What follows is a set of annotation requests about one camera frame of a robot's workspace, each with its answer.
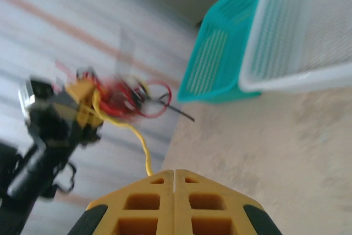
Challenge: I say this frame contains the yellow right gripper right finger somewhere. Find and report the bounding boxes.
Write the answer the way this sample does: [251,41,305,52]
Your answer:
[175,169,284,235]

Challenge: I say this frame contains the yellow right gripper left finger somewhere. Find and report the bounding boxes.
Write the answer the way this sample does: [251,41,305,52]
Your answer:
[67,169,175,235]

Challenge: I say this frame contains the thin red cable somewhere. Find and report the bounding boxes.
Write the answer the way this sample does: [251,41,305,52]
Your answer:
[97,79,141,117]
[139,79,173,119]

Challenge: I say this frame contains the thin yellow cable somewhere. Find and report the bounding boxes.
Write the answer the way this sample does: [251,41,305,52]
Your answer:
[91,90,154,177]

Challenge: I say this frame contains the teal plastic basket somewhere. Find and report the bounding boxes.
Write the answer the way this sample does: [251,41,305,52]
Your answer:
[177,0,268,104]

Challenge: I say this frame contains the white plastic basket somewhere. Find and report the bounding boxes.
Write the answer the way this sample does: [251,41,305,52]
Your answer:
[238,0,352,95]

